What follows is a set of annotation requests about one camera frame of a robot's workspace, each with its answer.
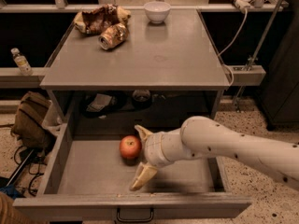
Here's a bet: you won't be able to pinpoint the brown canvas backpack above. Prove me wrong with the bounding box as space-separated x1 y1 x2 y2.
11 91 55 150

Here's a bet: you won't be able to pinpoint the open grey top drawer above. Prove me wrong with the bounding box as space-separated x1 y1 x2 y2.
14 124 251 223

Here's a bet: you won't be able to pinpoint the grey metal rail ledge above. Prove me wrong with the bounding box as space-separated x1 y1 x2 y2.
0 67 49 89

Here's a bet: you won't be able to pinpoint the black drawer handle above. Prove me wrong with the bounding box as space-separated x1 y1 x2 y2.
116 208 154 224

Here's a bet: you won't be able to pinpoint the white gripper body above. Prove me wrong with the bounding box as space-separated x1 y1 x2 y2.
143 132 174 168

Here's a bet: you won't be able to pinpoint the red apple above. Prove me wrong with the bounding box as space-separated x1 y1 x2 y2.
120 135 142 160

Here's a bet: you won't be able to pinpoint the crushed gold soda can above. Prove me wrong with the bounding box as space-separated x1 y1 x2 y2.
99 23 129 50

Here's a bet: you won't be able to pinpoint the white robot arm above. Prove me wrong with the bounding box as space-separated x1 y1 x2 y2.
130 116 299 191

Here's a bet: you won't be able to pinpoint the dark round container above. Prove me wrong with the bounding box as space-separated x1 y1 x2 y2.
132 90 152 109

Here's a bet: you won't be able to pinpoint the black floor cables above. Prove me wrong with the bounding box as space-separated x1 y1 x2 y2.
12 145 48 198

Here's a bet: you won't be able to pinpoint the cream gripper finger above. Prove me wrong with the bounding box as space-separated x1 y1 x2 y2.
130 162 158 191
135 125 152 143

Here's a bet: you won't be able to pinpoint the white cable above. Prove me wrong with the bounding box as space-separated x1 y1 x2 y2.
217 7 249 88

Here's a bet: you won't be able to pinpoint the black bag behind cabinet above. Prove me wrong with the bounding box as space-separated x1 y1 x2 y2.
79 91 127 119

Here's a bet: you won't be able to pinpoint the white ceramic bowl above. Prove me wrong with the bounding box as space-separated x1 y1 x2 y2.
144 1 171 23

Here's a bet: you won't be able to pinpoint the grey metal cabinet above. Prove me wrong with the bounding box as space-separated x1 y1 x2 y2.
41 8 229 139

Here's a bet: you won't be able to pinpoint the clear plastic water bottle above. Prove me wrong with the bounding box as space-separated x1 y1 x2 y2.
11 48 33 76

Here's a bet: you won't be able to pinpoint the crumpled brown chip bag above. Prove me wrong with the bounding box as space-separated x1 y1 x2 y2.
74 4 131 35

